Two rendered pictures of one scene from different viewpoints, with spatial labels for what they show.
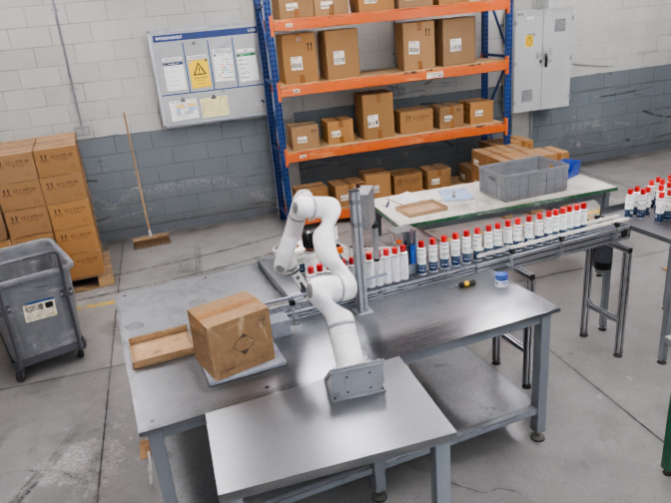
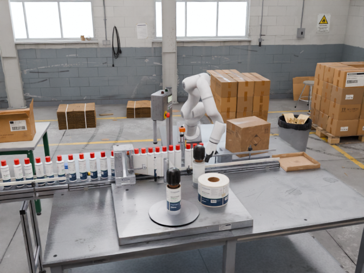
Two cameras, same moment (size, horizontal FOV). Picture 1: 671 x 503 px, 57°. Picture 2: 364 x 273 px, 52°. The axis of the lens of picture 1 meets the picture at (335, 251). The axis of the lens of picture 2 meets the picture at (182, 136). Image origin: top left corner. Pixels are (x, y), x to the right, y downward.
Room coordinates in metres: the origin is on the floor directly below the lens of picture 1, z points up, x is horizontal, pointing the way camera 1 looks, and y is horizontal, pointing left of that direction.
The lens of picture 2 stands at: (5.72, 0.30, 2.11)
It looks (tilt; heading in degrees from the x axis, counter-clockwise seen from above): 20 degrees down; 187
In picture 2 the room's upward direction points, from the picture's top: straight up
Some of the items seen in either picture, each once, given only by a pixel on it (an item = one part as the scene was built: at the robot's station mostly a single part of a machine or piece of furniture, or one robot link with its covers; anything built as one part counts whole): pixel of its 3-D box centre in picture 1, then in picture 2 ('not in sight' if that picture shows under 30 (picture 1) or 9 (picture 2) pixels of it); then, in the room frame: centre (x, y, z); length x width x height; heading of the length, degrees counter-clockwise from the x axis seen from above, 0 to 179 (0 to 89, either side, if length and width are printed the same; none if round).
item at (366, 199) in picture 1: (361, 207); (162, 105); (3.06, -0.16, 1.38); 0.17 x 0.10 x 0.19; 165
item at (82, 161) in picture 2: (455, 250); (82, 167); (3.35, -0.70, 0.98); 0.05 x 0.05 x 0.20
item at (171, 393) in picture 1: (317, 301); (198, 180); (3.15, 0.13, 0.82); 2.10 x 1.50 x 0.02; 110
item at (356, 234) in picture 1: (358, 252); (169, 129); (2.98, -0.12, 1.16); 0.04 x 0.04 x 0.67; 20
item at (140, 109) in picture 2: not in sight; (143, 108); (-1.26, -1.28, 0.11); 0.65 x 0.54 x 0.22; 101
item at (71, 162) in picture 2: (466, 247); (71, 168); (3.38, -0.77, 0.98); 0.05 x 0.05 x 0.20
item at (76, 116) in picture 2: not in sight; (77, 115); (-0.48, -2.32, 0.16); 0.65 x 0.54 x 0.32; 109
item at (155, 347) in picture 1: (161, 345); (295, 161); (2.76, 0.91, 0.85); 0.30 x 0.26 x 0.04; 110
